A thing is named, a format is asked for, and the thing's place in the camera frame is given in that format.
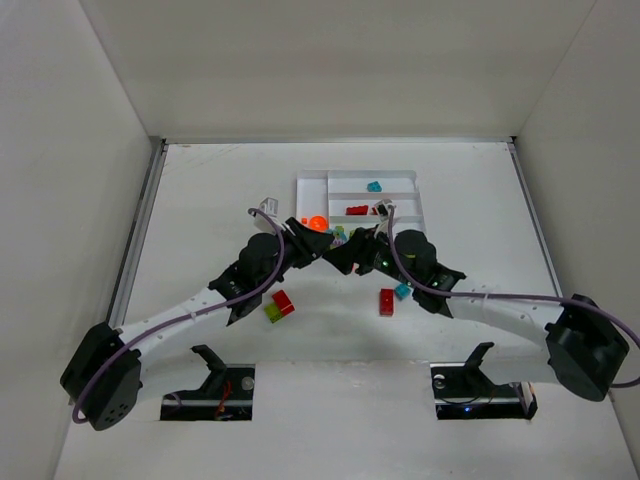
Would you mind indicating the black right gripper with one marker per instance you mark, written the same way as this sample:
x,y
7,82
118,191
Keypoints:
x,y
366,248

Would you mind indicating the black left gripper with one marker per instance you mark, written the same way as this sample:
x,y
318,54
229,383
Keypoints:
x,y
296,242

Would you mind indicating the colorful monster lego figure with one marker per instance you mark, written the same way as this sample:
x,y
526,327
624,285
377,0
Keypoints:
x,y
340,236

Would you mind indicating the orange curved lego piece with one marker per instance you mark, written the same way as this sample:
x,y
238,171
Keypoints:
x,y
318,223

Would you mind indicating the red 2x4 lego brick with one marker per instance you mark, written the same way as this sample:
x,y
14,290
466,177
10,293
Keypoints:
x,y
361,210

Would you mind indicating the cyan small lego brick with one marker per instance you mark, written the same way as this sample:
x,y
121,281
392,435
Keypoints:
x,y
374,187

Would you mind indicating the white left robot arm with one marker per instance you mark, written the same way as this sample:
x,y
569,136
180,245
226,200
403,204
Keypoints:
x,y
111,368

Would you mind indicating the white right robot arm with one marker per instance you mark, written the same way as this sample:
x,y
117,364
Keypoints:
x,y
569,342

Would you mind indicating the white divided sorting tray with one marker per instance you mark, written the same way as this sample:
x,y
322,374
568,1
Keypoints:
x,y
329,192

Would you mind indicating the red long lego brick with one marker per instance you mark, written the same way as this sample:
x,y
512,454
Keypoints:
x,y
386,302

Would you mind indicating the cyan square lego brick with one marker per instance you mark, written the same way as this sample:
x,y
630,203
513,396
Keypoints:
x,y
402,291

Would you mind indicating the red and green lego block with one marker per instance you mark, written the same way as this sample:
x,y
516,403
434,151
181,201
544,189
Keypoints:
x,y
280,307

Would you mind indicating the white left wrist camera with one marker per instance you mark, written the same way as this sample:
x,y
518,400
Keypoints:
x,y
266,212

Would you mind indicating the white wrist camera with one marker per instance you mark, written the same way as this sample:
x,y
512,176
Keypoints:
x,y
385,208
266,212

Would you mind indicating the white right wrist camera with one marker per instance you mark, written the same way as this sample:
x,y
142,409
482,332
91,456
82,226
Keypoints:
x,y
385,208

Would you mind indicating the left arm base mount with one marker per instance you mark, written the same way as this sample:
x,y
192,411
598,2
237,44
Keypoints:
x,y
225,395

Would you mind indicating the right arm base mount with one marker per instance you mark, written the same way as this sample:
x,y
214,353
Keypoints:
x,y
463,392

